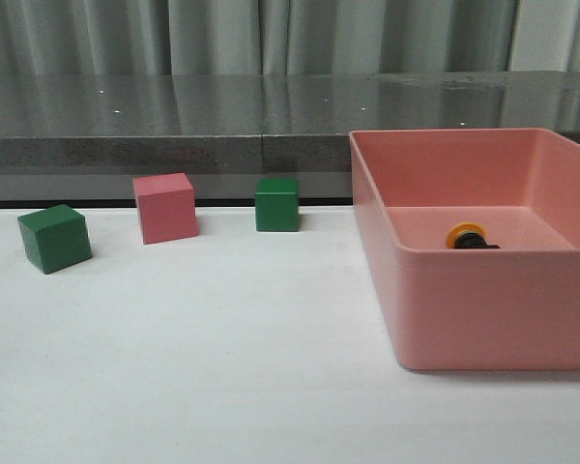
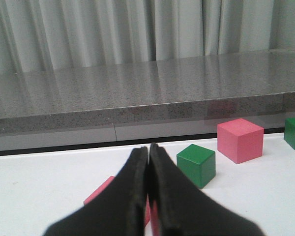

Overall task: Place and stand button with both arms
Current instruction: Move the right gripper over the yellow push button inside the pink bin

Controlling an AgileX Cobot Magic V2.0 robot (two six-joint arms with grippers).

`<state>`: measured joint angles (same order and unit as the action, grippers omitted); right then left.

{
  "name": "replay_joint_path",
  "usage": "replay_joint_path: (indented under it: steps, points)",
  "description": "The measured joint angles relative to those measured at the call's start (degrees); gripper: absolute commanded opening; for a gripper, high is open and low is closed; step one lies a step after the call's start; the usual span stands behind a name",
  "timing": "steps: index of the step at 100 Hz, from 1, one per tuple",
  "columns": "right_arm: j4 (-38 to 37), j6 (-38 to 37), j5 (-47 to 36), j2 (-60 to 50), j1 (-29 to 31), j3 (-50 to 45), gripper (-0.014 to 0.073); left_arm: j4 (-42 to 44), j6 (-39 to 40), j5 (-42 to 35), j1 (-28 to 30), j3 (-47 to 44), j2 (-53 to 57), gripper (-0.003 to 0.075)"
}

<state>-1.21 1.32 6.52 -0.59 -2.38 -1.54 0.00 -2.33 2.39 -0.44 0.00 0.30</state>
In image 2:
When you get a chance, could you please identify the pink plastic bin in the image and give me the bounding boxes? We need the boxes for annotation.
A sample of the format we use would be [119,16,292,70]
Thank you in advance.
[83,176,160,236]

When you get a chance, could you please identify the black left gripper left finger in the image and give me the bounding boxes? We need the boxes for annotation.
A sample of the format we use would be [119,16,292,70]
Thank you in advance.
[45,147,148,236]

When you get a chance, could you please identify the grey stone counter ledge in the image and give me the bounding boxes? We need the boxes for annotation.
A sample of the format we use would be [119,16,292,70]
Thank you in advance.
[0,48,295,151]

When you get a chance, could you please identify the grey-green curtain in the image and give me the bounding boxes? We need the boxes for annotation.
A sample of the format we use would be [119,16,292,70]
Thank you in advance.
[0,0,295,75]

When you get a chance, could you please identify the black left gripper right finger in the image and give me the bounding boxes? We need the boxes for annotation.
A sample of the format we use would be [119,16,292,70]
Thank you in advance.
[148,143,264,236]

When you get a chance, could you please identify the pink wooden cube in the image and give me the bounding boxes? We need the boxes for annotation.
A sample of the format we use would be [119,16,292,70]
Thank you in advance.
[217,118,264,164]

